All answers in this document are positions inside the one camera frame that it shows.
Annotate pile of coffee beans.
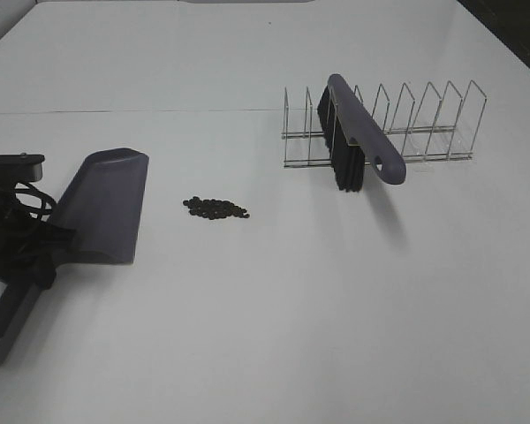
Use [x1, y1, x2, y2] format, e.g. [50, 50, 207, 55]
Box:
[182, 196, 250, 220]

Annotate purple plastic dustpan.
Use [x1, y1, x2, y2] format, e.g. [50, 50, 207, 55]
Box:
[0, 148, 149, 366]

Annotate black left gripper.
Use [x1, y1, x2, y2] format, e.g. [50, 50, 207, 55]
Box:
[0, 180, 73, 290]

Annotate purple brush black bristles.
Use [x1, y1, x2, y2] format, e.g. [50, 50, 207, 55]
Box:
[317, 73, 406, 193]

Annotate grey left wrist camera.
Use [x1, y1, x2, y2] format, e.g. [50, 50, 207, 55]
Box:
[0, 153, 45, 183]

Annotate metal wire dish rack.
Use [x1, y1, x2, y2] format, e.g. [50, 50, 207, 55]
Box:
[281, 79, 488, 169]

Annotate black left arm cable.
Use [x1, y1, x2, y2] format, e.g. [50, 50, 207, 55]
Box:
[8, 181, 58, 222]

